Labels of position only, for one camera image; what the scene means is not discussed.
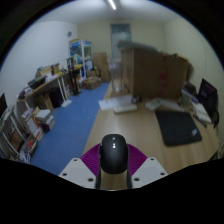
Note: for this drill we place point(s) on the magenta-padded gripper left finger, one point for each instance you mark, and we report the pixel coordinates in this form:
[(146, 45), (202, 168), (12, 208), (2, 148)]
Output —
[(78, 171)]

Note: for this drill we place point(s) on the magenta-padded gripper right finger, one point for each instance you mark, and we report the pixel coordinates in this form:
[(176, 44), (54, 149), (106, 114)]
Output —
[(149, 171)]

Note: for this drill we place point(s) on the black computer mouse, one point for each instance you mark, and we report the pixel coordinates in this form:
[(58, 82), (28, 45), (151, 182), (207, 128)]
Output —
[(114, 153)]

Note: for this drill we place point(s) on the black mouse pad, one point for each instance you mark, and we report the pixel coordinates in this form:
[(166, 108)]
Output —
[(178, 127)]

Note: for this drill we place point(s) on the stack of books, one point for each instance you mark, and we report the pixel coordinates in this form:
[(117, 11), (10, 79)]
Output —
[(45, 118)]

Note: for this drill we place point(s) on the small white flat bar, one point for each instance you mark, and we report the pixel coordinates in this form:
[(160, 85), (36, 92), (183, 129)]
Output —
[(125, 108)]

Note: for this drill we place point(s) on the shelf unit with books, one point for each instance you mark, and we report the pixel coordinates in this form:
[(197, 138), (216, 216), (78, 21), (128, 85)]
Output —
[(15, 138)]

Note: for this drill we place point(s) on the flat cardboard box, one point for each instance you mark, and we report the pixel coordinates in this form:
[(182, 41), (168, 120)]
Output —
[(91, 82)]

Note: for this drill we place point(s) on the black computer monitor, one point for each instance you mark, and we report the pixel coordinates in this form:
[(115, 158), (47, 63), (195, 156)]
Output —
[(208, 95)]

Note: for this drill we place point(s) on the large brown cardboard box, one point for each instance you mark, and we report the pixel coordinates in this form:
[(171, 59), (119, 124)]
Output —
[(156, 75)]

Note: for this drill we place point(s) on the clear plastic container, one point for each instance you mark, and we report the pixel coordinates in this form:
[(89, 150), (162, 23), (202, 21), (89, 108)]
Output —
[(116, 78)]

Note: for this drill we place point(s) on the stacked brown cardboard boxes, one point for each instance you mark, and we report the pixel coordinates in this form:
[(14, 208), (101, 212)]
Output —
[(101, 66)]

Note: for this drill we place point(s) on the blue and white cabinet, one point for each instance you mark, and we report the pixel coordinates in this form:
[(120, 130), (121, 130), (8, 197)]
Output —
[(80, 55)]

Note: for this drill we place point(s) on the ceiling strip light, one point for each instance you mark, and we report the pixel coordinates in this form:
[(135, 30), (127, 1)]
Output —
[(111, 4)]

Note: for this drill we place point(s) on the round wall clock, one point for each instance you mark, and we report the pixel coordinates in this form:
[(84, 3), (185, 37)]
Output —
[(69, 33)]

